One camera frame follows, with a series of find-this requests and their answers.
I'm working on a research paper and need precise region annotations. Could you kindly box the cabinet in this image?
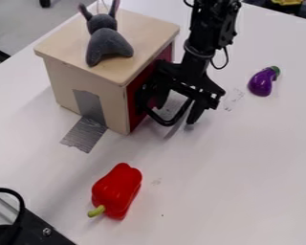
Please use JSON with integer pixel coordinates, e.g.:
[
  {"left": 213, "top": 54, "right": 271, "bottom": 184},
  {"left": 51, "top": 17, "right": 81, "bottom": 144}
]
[{"left": 33, "top": 7, "right": 182, "bottom": 136}]

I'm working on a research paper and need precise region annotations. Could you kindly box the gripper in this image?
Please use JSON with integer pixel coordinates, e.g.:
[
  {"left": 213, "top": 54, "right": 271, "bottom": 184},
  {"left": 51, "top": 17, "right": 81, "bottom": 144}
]
[{"left": 148, "top": 58, "right": 228, "bottom": 126}]

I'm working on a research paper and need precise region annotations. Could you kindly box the black cable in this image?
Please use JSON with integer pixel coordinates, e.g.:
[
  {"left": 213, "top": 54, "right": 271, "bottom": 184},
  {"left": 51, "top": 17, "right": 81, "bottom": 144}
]
[{"left": 0, "top": 187, "right": 29, "bottom": 231}]

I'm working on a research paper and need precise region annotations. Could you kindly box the black equipment base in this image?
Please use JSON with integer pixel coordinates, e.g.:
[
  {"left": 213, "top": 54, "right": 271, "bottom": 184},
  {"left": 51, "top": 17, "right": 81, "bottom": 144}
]
[{"left": 0, "top": 204, "right": 78, "bottom": 245}]

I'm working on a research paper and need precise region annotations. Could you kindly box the drawer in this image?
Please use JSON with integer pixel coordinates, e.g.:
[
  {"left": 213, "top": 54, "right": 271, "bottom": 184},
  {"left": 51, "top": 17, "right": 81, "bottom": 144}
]
[{"left": 124, "top": 42, "right": 194, "bottom": 134}]

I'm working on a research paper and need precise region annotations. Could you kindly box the grey plush rabbit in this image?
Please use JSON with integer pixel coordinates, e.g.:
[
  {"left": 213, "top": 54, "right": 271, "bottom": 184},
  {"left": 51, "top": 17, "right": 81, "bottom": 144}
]
[{"left": 76, "top": 0, "right": 136, "bottom": 68}]

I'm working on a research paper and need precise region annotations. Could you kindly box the grey tape strip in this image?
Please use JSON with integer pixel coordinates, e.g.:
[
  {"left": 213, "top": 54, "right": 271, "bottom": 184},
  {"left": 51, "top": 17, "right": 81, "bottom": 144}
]
[{"left": 58, "top": 88, "right": 110, "bottom": 154}]

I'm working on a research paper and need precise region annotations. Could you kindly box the red toy pepper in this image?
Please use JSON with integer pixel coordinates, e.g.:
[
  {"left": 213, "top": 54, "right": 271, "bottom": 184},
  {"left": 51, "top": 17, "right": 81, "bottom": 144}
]
[{"left": 86, "top": 162, "right": 144, "bottom": 221}]

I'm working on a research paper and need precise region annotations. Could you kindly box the purple toy eggplant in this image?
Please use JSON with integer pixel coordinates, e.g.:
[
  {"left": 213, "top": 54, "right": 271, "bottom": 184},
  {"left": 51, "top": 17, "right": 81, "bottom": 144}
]
[{"left": 246, "top": 65, "right": 282, "bottom": 98}]

